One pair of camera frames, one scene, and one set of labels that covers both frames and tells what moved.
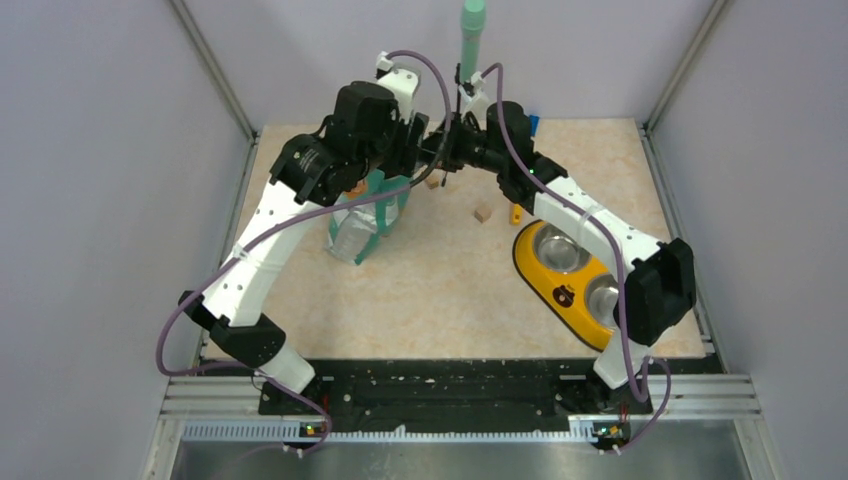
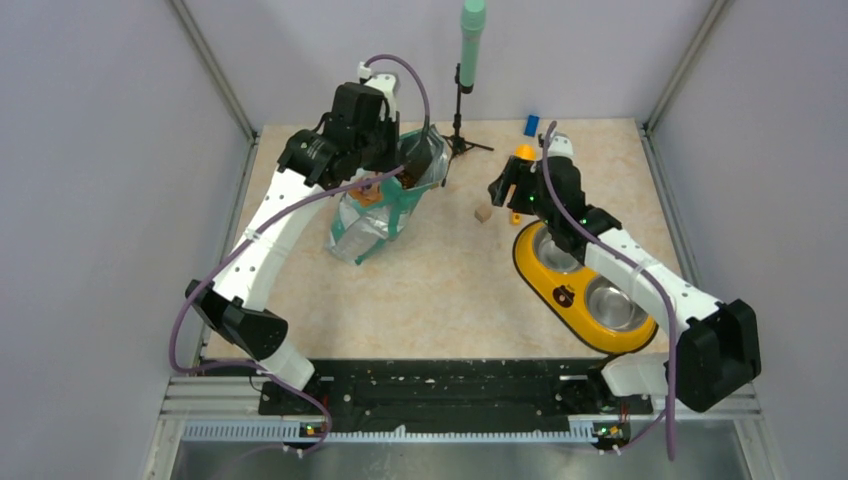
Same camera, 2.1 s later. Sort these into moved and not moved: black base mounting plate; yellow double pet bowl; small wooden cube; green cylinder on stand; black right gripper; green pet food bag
Moved: black right gripper; green pet food bag
Not moved: small wooden cube; black base mounting plate; yellow double pet bowl; green cylinder on stand
